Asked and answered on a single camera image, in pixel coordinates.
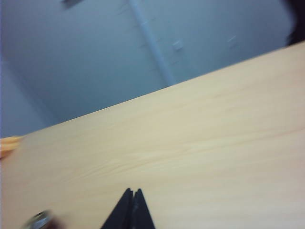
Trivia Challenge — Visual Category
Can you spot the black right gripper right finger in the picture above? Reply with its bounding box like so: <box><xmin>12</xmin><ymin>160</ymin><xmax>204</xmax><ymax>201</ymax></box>
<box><xmin>130</xmin><ymin>188</ymin><xmax>157</xmax><ymax>229</ymax></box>

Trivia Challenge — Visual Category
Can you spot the red tomato paste can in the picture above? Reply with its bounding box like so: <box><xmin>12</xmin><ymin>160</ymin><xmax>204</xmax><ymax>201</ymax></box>
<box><xmin>21</xmin><ymin>209</ymin><xmax>61</xmax><ymax>229</ymax></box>

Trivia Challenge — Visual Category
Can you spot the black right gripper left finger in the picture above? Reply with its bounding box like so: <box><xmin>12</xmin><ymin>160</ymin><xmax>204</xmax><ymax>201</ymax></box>
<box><xmin>100</xmin><ymin>187</ymin><xmax>133</xmax><ymax>229</ymax></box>

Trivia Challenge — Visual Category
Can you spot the orange striped object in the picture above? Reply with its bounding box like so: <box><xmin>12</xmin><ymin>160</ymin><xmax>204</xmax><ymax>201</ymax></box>
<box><xmin>0</xmin><ymin>135</ymin><xmax>24</xmax><ymax>160</ymax></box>

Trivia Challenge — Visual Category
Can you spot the black office chair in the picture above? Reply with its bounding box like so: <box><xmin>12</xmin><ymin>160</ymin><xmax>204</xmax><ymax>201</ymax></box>
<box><xmin>282</xmin><ymin>0</ymin><xmax>305</xmax><ymax>47</ymax></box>

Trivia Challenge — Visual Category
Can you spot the white vertical wall conduit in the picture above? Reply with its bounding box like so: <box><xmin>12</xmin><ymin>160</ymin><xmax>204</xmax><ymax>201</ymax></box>
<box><xmin>129</xmin><ymin>0</ymin><xmax>175</xmax><ymax>86</ymax></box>

